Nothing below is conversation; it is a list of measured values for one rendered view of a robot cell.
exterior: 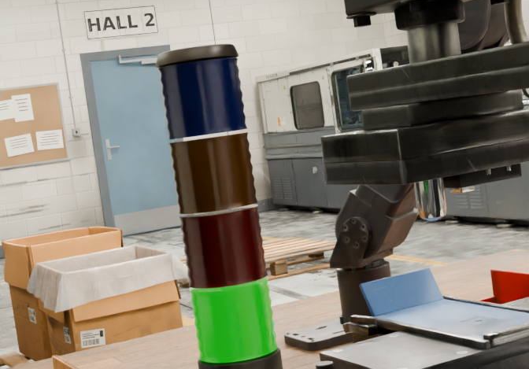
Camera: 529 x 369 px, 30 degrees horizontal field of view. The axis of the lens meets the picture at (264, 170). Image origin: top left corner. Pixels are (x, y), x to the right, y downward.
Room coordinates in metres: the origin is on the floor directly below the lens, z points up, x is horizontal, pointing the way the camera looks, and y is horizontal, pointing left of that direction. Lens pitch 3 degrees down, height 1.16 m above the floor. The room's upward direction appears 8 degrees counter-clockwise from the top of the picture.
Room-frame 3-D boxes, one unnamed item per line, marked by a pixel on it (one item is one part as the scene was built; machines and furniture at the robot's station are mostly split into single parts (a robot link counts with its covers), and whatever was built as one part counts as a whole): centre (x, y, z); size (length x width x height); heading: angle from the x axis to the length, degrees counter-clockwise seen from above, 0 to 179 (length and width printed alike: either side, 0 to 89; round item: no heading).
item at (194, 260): (0.47, 0.02, 1.10); 0.04 x 0.04 x 0.03
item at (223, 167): (0.47, 0.02, 1.14); 0.04 x 0.04 x 0.03
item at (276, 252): (7.55, 0.18, 0.07); 1.20 x 1.00 x 0.14; 115
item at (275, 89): (11.13, -1.05, 1.24); 2.95 x 0.98 x 0.90; 23
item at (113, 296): (4.35, 0.75, 0.40); 0.66 x 0.62 x 0.50; 24
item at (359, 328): (0.78, -0.07, 0.98); 0.07 x 0.02 x 0.01; 26
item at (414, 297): (0.75, -0.13, 1.00); 0.15 x 0.07 x 0.03; 27
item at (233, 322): (0.47, 0.02, 1.07); 0.04 x 0.04 x 0.03
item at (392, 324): (0.72, -0.10, 0.98); 0.13 x 0.01 x 0.03; 26
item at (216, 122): (0.47, 0.02, 1.17); 0.04 x 0.04 x 0.03
